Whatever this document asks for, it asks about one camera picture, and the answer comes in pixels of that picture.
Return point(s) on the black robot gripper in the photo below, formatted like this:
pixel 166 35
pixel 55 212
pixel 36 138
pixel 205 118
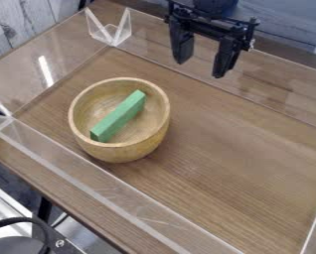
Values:
pixel 209 18

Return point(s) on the green rectangular block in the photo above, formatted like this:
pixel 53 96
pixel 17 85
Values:
pixel 114 121

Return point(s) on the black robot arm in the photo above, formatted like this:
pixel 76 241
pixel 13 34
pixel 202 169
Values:
pixel 209 18

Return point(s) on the brown wooden bowl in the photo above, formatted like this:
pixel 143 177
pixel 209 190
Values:
pixel 142 134

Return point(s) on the clear acrylic corner bracket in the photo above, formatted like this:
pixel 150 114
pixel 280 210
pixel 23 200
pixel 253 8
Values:
pixel 108 34

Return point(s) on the clear acrylic tray wall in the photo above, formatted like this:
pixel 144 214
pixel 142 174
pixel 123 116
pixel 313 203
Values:
pixel 115 210

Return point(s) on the black metal table bracket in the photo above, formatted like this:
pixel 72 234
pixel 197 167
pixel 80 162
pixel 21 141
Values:
pixel 56 243

